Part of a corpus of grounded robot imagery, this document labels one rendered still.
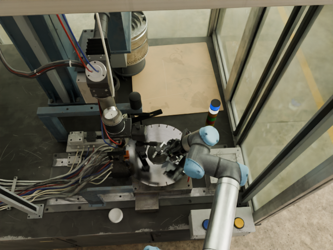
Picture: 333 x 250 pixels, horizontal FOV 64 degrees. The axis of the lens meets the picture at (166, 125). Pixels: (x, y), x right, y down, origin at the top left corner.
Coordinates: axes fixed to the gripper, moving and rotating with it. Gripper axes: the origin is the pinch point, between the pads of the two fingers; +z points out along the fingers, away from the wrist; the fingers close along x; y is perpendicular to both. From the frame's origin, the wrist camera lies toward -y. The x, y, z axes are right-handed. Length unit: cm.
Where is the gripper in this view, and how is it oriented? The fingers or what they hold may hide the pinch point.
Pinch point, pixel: (166, 151)
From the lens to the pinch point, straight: 127.9
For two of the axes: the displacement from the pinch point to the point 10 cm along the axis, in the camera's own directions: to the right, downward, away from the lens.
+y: -5.5, 6.0, -5.8
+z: -5.1, 3.0, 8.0
